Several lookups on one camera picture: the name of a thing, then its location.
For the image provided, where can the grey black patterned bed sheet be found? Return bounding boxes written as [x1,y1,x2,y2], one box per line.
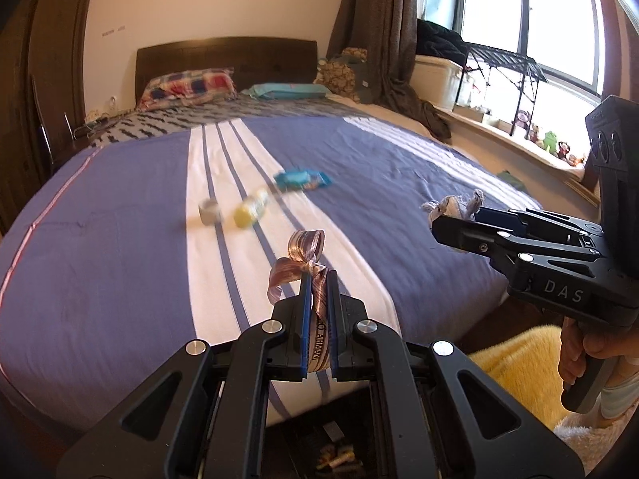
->
[89,94,361,149]

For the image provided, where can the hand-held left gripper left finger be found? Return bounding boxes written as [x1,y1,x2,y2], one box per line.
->
[56,269,315,479]

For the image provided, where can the white storage box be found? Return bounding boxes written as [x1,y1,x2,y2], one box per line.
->
[414,54,463,113]

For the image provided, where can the beige windowsill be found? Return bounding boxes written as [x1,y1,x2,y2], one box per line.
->
[433,104,601,206]

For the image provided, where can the green cloth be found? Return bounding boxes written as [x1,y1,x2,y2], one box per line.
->
[496,169,528,191]

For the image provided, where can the small yellow bottle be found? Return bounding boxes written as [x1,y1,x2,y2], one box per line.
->
[233,188,271,229]

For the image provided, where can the black box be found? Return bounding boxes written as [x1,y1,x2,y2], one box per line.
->
[264,398,381,479]

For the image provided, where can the teal pillow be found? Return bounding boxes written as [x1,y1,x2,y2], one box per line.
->
[242,82,331,101]

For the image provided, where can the large window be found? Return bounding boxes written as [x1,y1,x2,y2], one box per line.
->
[418,0,622,161]

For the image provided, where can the power strip with cables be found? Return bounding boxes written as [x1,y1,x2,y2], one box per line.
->
[84,97,137,127]

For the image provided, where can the blue snack wrapper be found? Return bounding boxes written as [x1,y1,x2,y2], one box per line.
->
[273,169,333,192]

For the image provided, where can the person's right forearm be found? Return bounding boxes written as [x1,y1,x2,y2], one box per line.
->
[598,352,639,421]

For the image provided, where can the dark wooden wardrobe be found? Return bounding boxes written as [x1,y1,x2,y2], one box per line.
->
[0,0,109,233]

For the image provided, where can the dark wooden headboard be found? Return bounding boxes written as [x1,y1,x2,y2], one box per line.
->
[135,37,320,111]

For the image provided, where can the brown patterned cushion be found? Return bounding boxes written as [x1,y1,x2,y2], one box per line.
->
[314,57,361,103]

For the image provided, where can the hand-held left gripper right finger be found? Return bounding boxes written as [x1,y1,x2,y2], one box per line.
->
[326,268,586,479]

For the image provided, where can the yellow fluffy cloth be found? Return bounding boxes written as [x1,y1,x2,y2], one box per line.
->
[468,326,576,431]

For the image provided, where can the white fluffy cloth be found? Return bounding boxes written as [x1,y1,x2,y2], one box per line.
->
[553,423,623,461]

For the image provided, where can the brown striped ribbon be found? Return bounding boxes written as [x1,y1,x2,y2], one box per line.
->
[268,229,333,374]

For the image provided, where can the black folding rack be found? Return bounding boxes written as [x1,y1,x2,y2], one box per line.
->
[456,42,551,139]

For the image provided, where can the small grey white container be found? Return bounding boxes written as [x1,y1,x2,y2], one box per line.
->
[198,198,224,227]

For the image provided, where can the plaid pillow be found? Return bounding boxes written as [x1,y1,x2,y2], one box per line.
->
[137,67,238,111]

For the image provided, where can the dark jacket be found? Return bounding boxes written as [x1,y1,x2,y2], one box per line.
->
[416,18,471,63]

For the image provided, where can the yellow wrapper scraps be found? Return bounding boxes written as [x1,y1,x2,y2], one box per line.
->
[316,443,363,471]

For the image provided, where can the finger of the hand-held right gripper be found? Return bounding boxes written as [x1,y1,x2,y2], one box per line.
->
[431,215,601,281]
[478,208,606,249]

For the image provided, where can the brown curtain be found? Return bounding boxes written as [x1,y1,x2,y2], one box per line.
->
[326,0,453,143]

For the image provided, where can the person's right hand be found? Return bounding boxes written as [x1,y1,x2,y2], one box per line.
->
[558,323,625,387]

